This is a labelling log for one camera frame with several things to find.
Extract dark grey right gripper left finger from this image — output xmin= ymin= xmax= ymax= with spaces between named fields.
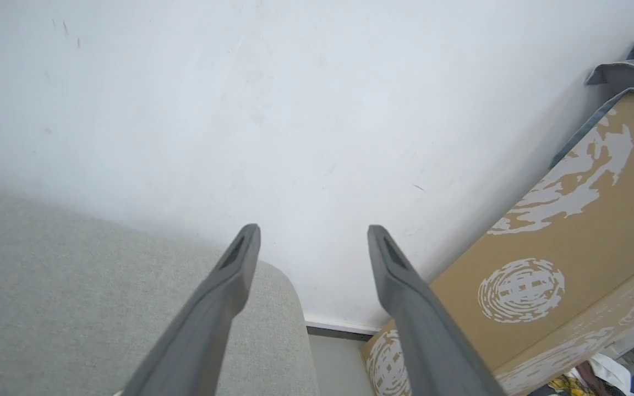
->
xmin=121 ymin=223 xmax=262 ymax=396

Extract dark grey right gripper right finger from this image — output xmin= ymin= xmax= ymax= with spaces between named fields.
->
xmin=367 ymin=224 xmax=508 ymax=396

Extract yellow patterned garment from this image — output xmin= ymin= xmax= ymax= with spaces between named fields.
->
xmin=545 ymin=374 xmax=591 ymax=396

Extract grey fabric sofa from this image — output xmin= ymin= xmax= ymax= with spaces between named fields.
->
xmin=0 ymin=181 xmax=321 ymax=396

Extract cardboard box white prints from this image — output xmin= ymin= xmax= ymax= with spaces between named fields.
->
xmin=360 ymin=91 xmax=634 ymax=396

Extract colourful items inside bin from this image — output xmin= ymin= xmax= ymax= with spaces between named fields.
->
xmin=567 ymin=352 xmax=634 ymax=396

